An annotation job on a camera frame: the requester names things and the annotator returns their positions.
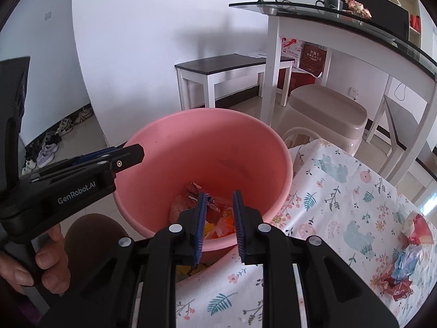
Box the white red carton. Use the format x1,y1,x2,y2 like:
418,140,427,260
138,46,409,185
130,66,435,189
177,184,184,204
280,37,304,60

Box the pile of wrappers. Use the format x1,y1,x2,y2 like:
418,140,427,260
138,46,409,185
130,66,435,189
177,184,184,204
170,181,240,240

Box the beige plastic stool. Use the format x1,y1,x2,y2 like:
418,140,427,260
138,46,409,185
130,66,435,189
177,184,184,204
282,85,369,156

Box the red white wrapper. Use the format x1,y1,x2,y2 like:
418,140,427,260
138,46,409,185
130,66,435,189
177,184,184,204
403,212,435,247

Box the red boxes under table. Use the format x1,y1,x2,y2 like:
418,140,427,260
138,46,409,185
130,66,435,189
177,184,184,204
278,68,316,91

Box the person's left hand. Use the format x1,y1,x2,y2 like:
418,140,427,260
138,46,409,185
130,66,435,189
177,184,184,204
0,224,70,294

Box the pink plastic bucket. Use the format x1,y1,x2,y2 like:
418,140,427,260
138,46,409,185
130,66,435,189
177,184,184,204
113,108,294,253

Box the white glass-top table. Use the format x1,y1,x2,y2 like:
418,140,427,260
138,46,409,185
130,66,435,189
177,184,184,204
229,0,437,188

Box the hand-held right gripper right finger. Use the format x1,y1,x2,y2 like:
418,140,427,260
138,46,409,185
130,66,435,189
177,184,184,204
234,190,398,328

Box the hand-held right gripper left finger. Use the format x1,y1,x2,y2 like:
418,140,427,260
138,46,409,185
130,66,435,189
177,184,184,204
41,192,208,328

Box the floral tablecloth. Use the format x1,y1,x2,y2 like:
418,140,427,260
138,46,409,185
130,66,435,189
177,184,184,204
137,138,437,328

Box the pink flower bunch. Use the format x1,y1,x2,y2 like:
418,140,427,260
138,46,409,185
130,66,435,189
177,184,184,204
344,0,373,19

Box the black monitor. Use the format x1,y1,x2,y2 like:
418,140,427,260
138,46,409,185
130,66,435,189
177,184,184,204
325,0,409,42

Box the row of shoes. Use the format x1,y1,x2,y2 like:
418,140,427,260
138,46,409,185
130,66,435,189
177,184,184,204
20,107,93,176

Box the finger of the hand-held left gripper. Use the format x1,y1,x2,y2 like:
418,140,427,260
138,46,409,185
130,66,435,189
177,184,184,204
29,144,144,182
73,147,125,164

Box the crumpled blue red wrapper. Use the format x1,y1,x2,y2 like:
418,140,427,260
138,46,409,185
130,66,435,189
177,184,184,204
376,246,421,301

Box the white wall shelf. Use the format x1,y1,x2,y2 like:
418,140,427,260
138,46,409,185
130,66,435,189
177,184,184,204
335,0,424,46

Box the person's leg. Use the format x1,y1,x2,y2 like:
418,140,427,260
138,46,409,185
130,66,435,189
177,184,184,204
64,213,132,298

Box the dangling black cable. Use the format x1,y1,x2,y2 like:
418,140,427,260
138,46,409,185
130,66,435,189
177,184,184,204
394,81,408,102

